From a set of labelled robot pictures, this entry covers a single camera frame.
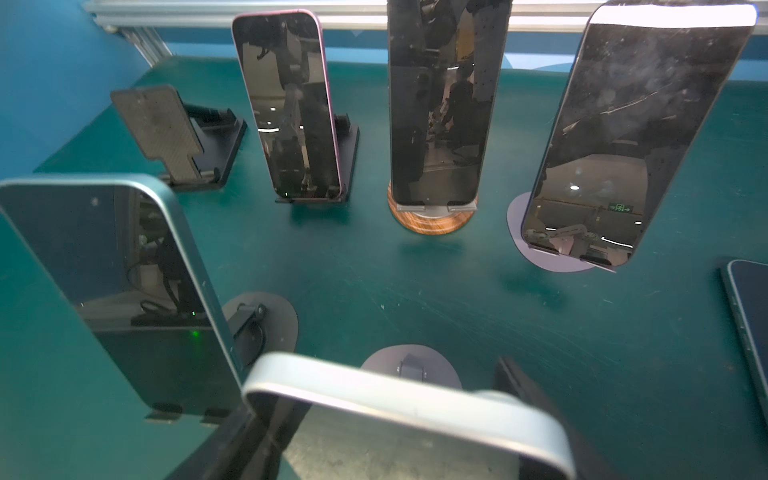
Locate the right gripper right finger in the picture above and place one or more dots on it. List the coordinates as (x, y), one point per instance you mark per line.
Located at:
(590, 463)

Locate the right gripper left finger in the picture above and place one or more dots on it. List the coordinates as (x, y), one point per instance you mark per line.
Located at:
(247, 445)

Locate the white-edged phone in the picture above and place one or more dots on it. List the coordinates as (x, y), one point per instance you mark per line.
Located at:
(332, 421)

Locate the black folding phone stand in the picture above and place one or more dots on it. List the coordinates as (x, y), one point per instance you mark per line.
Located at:
(197, 145)

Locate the grey round stand front left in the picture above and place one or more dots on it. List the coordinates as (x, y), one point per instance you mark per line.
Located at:
(270, 324)

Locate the grey round stand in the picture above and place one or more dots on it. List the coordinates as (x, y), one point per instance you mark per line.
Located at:
(542, 259)
(270, 324)
(414, 362)

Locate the grey round stand front middle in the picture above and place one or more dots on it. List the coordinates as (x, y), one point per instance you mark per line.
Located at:
(414, 362)

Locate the grey round stand back right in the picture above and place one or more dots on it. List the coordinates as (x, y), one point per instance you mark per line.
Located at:
(542, 259)

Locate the light blue phone front left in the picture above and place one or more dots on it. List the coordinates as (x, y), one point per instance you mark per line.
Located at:
(119, 249)

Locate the round wooden phone stand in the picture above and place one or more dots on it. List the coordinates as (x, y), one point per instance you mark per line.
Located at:
(431, 220)

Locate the black stand back left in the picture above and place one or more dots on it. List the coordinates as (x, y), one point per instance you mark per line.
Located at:
(347, 136)

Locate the dark phone back right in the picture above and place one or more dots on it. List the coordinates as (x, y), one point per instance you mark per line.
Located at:
(645, 78)

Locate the dark phone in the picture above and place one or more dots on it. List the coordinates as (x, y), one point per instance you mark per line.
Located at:
(645, 78)
(444, 64)

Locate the pink-edged phone back left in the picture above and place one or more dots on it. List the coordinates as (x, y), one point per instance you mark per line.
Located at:
(283, 64)

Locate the dark phone back middle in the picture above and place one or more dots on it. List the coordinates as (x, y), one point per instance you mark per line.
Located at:
(444, 64)

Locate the horizontal aluminium frame bar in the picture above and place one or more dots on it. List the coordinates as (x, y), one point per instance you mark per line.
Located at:
(543, 35)

